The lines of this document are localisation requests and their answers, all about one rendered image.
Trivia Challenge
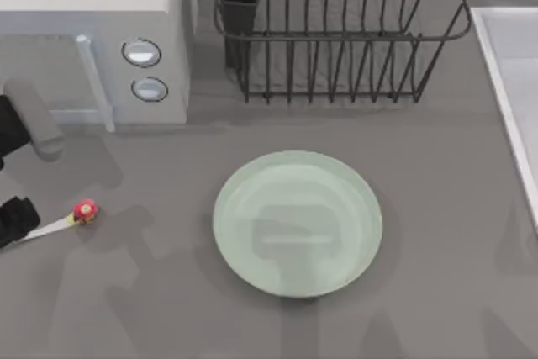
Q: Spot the silver utensil with red knob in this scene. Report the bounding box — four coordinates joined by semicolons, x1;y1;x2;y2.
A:
17;197;100;245

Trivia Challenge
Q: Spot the small round microwave knob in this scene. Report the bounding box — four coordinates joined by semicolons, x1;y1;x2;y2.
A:
130;76;170;103

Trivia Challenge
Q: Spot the pale microwave oven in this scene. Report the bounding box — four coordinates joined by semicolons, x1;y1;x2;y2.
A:
0;0;198;134

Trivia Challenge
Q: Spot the black wire dish rack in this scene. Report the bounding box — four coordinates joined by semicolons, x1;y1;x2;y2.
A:
213;0;472;105

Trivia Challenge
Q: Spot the pale microwave door handle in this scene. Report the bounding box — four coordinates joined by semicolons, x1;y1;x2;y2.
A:
74;34;116;134

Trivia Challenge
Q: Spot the grey microwave door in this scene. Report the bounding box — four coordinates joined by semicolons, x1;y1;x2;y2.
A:
0;34;111;124

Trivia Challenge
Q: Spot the pale green plate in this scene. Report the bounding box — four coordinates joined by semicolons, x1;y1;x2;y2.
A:
211;149;384;299

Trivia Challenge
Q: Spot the large round microwave knob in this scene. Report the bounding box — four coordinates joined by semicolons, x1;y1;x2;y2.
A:
120;37;163;69

